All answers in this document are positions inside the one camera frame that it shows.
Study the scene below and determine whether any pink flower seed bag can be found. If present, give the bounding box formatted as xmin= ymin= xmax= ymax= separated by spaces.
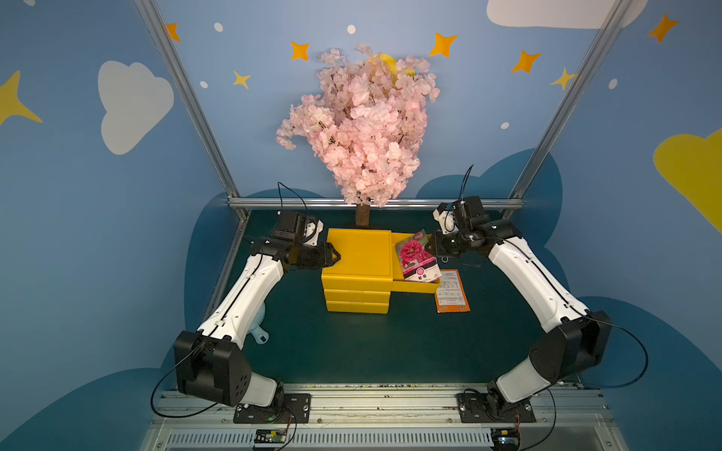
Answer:
xmin=395 ymin=230 xmax=442 ymax=283

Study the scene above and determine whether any yellow drawer cabinet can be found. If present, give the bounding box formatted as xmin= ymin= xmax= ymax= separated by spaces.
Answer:
xmin=322 ymin=229 xmax=393 ymax=315

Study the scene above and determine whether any orange seed bag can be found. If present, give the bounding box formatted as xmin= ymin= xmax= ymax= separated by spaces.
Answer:
xmin=434 ymin=270 xmax=471 ymax=314

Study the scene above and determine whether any yellow top drawer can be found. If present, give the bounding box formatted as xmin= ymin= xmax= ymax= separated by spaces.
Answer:
xmin=391 ymin=233 xmax=440 ymax=293

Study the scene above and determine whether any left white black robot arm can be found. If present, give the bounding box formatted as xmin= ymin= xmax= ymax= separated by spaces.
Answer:
xmin=174 ymin=240 xmax=341 ymax=408

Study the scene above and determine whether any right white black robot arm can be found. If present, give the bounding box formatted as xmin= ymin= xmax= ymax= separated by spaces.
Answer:
xmin=430 ymin=212 xmax=612 ymax=412

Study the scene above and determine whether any light blue dustpan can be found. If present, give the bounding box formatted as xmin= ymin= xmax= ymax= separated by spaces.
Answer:
xmin=248 ymin=303 xmax=269 ymax=345

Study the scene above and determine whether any pink blossom artificial tree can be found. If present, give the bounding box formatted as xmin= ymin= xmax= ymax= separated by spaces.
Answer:
xmin=276 ymin=43 xmax=440 ymax=208

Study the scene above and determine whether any left circuit board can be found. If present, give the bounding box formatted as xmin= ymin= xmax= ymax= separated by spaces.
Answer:
xmin=253 ymin=430 xmax=288 ymax=447

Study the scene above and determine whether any circuit board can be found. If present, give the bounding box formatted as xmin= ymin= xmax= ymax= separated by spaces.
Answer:
xmin=491 ymin=428 xmax=521 ymax=451
xmin=253 ymin=430 xmax=288 ymax=447

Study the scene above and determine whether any right circuit board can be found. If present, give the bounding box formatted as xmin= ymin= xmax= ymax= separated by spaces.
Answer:
xmin=491 ymin=428 xmax=521 ymax=451

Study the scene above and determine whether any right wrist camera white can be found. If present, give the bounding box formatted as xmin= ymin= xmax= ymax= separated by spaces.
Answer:
xmin=432 ymin=203 xmax=457 ymax=235

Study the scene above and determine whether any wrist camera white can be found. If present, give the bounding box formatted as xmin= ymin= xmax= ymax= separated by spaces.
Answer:
xmin=301 ymin=218 xmax=323 ymax=247
xmin=432 ymin=203 xmax=457 ymax=235

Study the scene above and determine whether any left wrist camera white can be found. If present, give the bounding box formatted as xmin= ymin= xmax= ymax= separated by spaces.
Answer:
xmin=301 ymin=218 xmax=323 ymax=247

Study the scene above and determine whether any aluminium frame rail back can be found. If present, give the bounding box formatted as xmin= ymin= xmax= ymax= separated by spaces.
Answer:
xmin=228 ymin=196 xmax=525 ymax=212

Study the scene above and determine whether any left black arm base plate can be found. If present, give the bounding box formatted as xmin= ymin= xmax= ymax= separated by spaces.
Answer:
xmin=232 ymin=393 xmax=312 ymax=425

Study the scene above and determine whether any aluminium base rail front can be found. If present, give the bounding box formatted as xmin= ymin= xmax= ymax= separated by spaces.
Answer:
xmin=141 ymin=383 xmax=627 ymax=450

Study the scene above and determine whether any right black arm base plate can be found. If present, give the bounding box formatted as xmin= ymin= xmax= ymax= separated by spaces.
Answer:
xmin=456 ymin=390 xmax=536 ymax=424

